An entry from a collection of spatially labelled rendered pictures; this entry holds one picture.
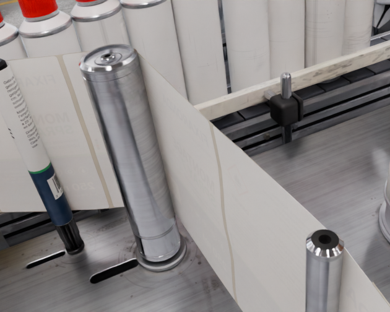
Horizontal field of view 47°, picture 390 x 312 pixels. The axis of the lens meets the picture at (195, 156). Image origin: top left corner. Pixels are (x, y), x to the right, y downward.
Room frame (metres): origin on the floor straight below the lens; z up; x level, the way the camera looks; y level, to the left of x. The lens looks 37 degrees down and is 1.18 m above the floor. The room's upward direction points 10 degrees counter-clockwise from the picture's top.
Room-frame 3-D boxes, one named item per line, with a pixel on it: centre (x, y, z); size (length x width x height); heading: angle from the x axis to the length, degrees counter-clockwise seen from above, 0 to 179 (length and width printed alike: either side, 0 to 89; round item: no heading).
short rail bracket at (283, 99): (0.43, -0.11, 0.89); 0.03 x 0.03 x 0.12; 16
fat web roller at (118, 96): (0.27, 0.04, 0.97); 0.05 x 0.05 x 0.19
